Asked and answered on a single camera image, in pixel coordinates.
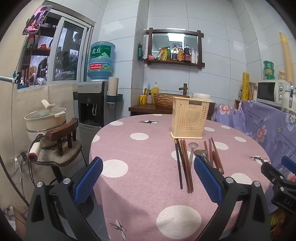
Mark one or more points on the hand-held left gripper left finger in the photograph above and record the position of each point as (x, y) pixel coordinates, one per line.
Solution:
(89, 178)

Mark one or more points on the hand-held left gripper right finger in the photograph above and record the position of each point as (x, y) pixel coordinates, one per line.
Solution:
(208, 180)

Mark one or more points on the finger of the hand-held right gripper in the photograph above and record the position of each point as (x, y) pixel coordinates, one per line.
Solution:
(274, 175)
(290, 163)

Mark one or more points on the black chopstick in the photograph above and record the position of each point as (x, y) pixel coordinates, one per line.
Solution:
(178, 162)

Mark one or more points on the cream plastic utensil holder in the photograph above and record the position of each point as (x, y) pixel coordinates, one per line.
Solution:
(189, 115)

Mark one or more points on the shiny metal spoon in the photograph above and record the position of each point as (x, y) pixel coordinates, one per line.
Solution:
(200, 153)

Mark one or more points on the grey seat cushion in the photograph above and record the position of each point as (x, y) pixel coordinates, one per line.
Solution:
(69, 153)

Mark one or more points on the matte metal spoon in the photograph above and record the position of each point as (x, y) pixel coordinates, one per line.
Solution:
(193, 145)

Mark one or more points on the purple floral cloth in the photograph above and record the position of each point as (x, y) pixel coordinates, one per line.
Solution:
(261, 122)

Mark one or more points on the wooden chair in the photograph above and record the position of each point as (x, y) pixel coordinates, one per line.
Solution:
(62, 131)

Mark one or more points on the pink polka dot tablecloth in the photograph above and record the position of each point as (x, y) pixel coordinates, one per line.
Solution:
(143, 185)

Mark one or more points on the white red handheld appliance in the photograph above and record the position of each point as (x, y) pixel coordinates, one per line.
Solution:
(34, 148)

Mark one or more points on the grey water dispenser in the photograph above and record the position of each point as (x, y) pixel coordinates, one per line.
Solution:
(92, 104)

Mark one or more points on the white power strip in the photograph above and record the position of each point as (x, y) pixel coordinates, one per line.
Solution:
(17, 159)

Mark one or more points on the cream pot with lid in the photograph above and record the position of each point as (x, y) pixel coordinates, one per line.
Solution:
(44, 119)

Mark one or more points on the white microwave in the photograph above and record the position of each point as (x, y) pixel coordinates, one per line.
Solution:
(268, 91)

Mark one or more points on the brown cardboard box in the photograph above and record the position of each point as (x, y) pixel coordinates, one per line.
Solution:
(18, 220)

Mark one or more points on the grey cup holder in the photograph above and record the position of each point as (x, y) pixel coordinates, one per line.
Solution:
(115, 98)

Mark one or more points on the small yellow jar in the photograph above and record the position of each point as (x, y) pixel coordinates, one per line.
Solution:
(282, 75)

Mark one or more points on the yellow printed roll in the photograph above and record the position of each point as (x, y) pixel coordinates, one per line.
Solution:
(245, 85)

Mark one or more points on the wooden washstand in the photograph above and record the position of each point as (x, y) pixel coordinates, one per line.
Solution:
(148, 110)

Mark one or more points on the woven basin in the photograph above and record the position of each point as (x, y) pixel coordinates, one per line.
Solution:
(163, 100)

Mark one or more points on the yellow mug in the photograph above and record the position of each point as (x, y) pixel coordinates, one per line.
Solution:
(142, 100)

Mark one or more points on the bronze faucet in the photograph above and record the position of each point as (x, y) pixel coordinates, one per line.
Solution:
(184, 88)

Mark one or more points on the stack of paper cups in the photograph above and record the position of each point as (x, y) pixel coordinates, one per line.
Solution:
(113, 85)

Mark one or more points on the stack of green cans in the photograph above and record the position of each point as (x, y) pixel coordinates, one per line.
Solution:
(268, 69)

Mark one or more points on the small patterned bottle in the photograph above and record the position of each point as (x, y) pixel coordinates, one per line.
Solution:
(149, 98)

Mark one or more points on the yellow soap bottle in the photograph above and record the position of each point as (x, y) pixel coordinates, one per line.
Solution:
(155, 89)

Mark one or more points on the blue water bottle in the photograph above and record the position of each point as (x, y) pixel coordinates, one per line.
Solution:
(101, 60)

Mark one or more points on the white bottle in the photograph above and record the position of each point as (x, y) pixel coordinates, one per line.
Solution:
(193, 56)

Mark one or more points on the large dark sauce bottle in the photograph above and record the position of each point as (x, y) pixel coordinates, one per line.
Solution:
(186, 55)

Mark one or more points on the window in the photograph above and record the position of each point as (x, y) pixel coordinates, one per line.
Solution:
(67, 51)

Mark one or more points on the metal tripod pole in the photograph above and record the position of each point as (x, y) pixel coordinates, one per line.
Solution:
(7, 78)

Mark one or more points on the yellow packet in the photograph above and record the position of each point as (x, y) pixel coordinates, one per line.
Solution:
(163, 54)

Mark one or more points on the pink bowl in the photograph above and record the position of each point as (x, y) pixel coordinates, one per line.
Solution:
(151, 58)

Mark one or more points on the green hanging packet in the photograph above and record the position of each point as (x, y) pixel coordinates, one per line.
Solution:
(140, 52)

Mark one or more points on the wooden framed mirror shelf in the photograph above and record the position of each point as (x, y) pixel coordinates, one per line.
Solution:
(173, 39)

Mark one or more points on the smartphone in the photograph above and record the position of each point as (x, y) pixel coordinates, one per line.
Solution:
(37, 19)

